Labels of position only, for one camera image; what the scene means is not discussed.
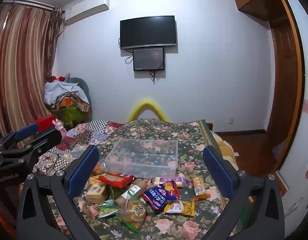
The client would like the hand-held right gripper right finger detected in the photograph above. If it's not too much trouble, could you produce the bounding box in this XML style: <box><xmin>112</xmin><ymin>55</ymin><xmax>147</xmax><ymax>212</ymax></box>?
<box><xmin>201</xmin><ymin>145</ymin><xmax>285</xmax><ymax>240</ymax></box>

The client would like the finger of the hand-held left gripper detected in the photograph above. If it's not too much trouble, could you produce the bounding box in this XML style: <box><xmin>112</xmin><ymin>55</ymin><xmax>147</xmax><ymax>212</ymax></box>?
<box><xmin>0</xmin><ymin>122</ymin><xmax>40</xmax><ymax>152</ymax></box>
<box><xmin>1</xmin><ymin>126</ymin><xmax>63</xmax><ymax>163</ymax></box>

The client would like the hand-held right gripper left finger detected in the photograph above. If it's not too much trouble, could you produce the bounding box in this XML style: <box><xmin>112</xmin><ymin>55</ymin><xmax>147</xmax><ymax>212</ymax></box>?
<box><xmin>18</xmin><ymin>144</ymin><xmax>102</xmax><ymax>240</ymax></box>

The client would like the orange bread packet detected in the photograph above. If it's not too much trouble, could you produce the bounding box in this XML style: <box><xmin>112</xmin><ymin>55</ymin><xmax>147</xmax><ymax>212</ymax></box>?
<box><xmin>93</xmin><ymin>162</ymin><xmax>107</xmax><ymax>177</ymax></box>

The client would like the cream cracker packet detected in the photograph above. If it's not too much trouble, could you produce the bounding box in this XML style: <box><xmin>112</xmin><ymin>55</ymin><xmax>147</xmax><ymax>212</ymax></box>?
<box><xmin>192</xmin><ymin>176</ymin><xmax>207</xmax><ymax>195</ymax></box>

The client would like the golden bread packet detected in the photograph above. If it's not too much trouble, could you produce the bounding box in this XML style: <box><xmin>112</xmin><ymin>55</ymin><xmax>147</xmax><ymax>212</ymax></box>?
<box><xmin>85</xmin><ymin>182</ymin><xmax>109</xmax><ymax>204</ymax></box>

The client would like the red snack packet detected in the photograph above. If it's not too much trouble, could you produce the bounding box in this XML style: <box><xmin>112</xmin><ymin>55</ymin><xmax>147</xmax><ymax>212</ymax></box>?
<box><xmin>98</xmin><ymin>173</ymin><xmax>134</xmax><ymax>188</ymax></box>

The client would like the green pea packet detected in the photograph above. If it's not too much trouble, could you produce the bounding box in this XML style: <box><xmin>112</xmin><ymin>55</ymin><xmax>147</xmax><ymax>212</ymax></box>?
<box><xmin>96</xmin><ymin>199</ymin><xmax>119</xmax><ymax>219</ymax></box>

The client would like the yellow wafer roll purple label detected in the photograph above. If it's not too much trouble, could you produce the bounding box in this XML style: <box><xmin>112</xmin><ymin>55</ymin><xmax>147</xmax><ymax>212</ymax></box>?
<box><xmin>150</xmin><ymin>176</ymin><xmax>189</xmax><ymax>188</ymax></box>

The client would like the yellow small snack packet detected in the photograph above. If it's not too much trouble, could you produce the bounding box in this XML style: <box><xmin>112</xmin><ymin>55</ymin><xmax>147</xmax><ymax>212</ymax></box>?
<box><xmin>164</xmin><ymin>200</ymin><xmax>196</xmax><ymax>217</ymax></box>

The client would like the brown biscuit roll packet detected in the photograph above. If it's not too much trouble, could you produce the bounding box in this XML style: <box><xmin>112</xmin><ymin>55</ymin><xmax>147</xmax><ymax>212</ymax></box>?
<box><xmin>114</xmin><ymin>179</ymin><xmax>148</xmax><ymax>207</ymax></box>

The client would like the clear plastic storage box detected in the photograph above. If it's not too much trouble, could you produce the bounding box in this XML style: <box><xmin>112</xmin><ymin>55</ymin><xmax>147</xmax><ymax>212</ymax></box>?
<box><xmin>104</xmin><ymin>137</ymin><xmax>178</xmax><ymax>178</ymax></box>

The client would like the blue chip packet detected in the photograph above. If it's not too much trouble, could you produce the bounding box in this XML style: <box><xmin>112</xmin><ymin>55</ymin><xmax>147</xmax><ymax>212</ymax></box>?
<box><xmin>141</xmin><ymin>180</ymin><xmax>181</xmax><ymax>212</ymax></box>

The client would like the round cookie clear bag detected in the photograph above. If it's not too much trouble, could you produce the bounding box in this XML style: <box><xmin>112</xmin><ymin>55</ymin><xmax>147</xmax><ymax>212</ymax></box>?
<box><xmin>116</xmin><ymin>195</ymin><xmax>148</xmax><ymax>228</ymax></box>

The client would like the pink plush toy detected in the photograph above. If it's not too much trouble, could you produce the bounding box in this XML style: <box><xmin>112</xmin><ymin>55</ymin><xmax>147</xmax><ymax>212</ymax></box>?
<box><xmin>52</xmin><ymin>119</ymin><xmax>67</xmax><ymax>137</ymax></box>

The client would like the red box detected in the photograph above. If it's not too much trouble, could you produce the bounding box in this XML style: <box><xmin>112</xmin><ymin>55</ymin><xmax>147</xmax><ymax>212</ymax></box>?
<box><xmin>34</xmin><ymin>115</ymin><xmax>57</xmax><ymax>133</ymax></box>

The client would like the yellow blanket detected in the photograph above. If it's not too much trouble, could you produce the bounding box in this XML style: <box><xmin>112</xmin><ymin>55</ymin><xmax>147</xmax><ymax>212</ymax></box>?
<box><xmin>214</xmin><ymin>132</ymin><xmax>241</xmax><ymax>168</ymax></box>

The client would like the green cloth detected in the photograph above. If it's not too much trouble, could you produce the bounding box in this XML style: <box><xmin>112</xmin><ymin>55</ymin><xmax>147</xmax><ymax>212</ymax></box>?
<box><xmin>56</xmin><ymin>104</ymin><xmax>87</xmax><ymax>128</ymax></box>

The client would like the patchwork quilt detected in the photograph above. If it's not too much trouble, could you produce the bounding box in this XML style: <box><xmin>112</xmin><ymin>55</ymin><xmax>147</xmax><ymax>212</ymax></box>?
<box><xmin>34</xmin><ymin>120</ymin><xmax>122</xmax><ymax>176</ymax></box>

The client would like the pile of clothes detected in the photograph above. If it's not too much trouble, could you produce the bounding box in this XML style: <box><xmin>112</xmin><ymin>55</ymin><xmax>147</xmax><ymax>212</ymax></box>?
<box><xmin>44</xmin><ymin>77</ymin><xmax>92</xmax><ymax>112</ymax></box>

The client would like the striped brown curtain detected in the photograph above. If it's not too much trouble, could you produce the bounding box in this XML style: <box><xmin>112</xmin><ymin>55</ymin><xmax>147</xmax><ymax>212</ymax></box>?
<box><xmin>0</xmin><ymin>4</ymin><xmax>62</xmax><ymax>136</ymax></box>

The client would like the grey green chair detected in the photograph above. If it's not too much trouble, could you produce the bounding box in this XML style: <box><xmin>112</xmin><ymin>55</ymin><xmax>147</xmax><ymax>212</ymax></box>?
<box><xmin>66</xmin><ymin>77</ymin><xmax>93</xmax><ymax>121</ymax></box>

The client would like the white door with stickers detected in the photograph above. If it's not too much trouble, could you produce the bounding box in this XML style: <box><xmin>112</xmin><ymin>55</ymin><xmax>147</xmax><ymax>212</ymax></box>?
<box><xmin>278</xmin><ymin>0</ymin><xmax>308</xmax><ymax>240</ymax></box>

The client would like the yellow curved chair back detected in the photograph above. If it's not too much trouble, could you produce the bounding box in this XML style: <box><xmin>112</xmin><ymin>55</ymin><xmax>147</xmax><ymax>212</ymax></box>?
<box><xmin>128</xmin><ymin>100</ymin><xmax>170</xmax><ymax>123</ymax></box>

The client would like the white air conditioner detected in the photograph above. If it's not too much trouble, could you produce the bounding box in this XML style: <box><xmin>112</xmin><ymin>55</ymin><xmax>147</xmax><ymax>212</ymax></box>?
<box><xmin>63</xmin><ymin>3</ymin><xmax>110</xmax><ymax>27</ymax></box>

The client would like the white curtain rail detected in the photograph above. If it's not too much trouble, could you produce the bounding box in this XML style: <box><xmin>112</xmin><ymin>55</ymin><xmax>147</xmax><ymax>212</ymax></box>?
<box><xmin>4</xmin><ymin>0</ymin><xmax>55</xmax><ymax>8</ymax></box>

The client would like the small black wall monitor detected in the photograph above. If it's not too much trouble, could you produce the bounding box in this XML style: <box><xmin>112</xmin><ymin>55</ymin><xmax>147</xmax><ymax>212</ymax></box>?
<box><xmin>133</xmin><ymin>47</ymin><xmax>165</xmax><ymax>72</ymax></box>

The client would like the black wall television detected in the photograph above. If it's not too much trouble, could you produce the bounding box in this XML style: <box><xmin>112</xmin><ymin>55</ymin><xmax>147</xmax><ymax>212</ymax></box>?
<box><xmin>120</xmin><ymin>15</ymin><xmax>176</xmax><ymax>50</ymax></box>

